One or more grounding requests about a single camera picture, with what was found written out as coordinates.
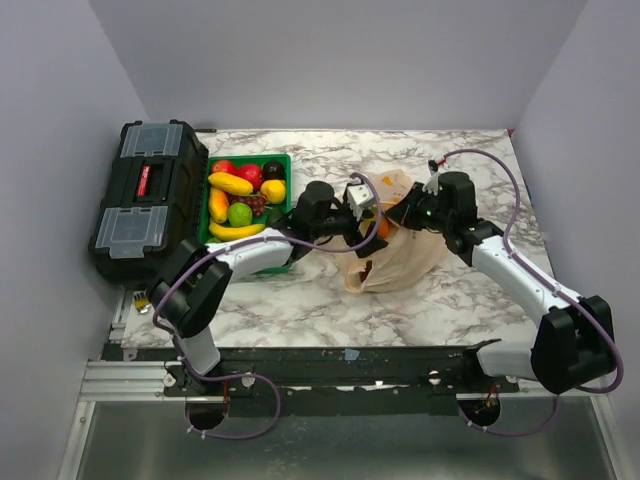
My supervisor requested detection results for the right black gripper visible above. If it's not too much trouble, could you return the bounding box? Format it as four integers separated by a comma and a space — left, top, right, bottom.
385, 182, 453, 233

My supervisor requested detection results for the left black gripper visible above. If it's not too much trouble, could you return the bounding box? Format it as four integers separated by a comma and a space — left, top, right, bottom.
312, 201, 388, 257

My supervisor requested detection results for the orange plastic bag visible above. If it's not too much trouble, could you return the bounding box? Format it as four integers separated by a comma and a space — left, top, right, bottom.
333, 169, 448, 293

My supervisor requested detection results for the orange green fake mango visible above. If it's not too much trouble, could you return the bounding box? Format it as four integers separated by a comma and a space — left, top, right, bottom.
208, 187, 229, 224

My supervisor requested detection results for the red fake apple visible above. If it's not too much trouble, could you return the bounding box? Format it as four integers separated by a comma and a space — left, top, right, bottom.
210, 159, 238, 176

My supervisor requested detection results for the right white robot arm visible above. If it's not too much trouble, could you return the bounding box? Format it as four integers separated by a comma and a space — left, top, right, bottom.
386, 172, 616, 394

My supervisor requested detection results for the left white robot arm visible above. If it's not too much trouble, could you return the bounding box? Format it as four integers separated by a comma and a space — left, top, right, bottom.
146, 173, 385, 395

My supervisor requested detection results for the dark green fake avocado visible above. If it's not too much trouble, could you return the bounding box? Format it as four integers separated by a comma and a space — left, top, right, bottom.
265, 207, 285, 226

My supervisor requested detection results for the yellow fake pear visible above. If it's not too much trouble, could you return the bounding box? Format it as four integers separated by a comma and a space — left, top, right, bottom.
260, 179, 287, 205

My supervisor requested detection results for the dark purple fake plum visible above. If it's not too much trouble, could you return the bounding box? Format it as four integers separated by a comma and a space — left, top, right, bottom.
262, 160, 286, 181

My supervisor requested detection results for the light green fake fruit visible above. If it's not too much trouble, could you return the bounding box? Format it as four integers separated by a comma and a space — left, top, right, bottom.
227, 202, 253, 228

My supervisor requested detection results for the red fake pomegranate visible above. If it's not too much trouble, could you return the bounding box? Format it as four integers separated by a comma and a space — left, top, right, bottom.
237, 164, 263, 192

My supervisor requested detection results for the yellow fake banana lower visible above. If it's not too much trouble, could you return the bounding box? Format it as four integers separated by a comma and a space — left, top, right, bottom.
209, 222, 265, 242

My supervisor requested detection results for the yellow fake banana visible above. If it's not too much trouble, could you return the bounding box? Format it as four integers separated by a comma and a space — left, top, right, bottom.
209, 222, 265, 242
208, 172, 254, 196

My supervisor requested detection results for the blue tape piece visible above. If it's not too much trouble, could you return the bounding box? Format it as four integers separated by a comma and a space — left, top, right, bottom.
344, 348, 360, 362

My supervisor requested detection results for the green plastic basket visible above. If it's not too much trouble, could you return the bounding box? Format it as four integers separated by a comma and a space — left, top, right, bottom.
198, 154, 292, 243

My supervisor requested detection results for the black tool box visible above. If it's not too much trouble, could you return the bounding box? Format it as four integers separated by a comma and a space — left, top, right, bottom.
88, 119, 208, 286

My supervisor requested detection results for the small yellow metal clip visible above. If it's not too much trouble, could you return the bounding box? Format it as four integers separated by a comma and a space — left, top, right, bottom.
132, 291, 151, 315

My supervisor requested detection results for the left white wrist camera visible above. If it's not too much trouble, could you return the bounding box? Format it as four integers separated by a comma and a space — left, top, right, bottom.
345, 184, 377, 220

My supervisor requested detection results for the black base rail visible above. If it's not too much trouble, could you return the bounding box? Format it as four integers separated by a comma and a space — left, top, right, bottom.
100, 343, 519, 417

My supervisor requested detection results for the aluminium frame rail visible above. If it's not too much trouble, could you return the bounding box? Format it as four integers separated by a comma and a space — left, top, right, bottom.
79, 361, 611, 402

